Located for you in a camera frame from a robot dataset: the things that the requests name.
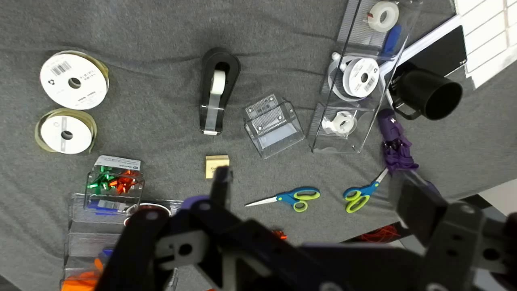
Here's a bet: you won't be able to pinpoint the top white tape roll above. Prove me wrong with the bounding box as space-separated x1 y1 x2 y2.
366 2 398 33

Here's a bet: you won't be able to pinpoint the black tape dispenser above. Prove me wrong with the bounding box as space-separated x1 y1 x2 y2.
198 49 240 136

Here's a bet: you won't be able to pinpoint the black mug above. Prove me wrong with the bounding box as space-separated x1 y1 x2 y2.
389 67 461 121

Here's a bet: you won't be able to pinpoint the blue green scissors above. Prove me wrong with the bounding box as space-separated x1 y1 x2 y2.
248 186 319 214
342 170 387 214

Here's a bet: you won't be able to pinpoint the large gold ribbon spool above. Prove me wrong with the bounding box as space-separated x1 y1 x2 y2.
38 50 109 110

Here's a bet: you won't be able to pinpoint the grey fabric table cloth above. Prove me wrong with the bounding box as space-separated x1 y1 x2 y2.
0 0 517 291

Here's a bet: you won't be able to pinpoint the blue green scissors left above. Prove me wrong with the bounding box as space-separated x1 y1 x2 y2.
248 186 319 214

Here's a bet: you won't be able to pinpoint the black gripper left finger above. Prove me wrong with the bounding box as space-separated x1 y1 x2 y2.
95 167 301 291

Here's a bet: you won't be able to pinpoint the middle white tape roll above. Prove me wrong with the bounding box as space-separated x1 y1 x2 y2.
327 52 379 102

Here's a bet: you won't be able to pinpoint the small gold ribbon spool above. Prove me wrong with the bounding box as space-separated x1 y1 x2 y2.
33 109 98 155

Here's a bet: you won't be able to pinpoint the clear box of supplies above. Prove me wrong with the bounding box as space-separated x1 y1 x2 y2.
59 193 180 291

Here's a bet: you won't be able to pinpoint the white label sheet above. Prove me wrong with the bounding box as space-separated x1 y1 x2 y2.
453 0 517 89

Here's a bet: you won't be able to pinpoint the bag of gift bows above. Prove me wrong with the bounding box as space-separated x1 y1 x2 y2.
85 155 143 210

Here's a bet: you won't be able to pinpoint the white tape roll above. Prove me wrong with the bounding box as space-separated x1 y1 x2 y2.
321 112 356 136
366 2 398 33
327 52 379 102

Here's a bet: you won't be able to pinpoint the purple folded umbrella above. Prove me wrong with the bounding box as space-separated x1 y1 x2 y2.
376 109 436 193

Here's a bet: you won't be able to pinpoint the small clear plastic holder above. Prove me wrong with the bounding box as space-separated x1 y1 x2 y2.
243 94 305 159

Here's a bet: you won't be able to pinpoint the yellow sticky note pad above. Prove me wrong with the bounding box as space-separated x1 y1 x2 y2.
204 155 230 180

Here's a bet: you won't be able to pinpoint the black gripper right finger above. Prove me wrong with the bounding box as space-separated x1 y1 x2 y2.
395 180 517 291

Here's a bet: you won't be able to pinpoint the clear three-compartment storage container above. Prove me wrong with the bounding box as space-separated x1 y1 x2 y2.
308 0 424 154

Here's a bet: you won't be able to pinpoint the bottom white tape roll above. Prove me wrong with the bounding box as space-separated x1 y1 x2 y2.
321 112 356 136

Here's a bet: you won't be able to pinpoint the blue green scissors right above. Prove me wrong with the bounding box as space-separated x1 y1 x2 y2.
342 170 387 214

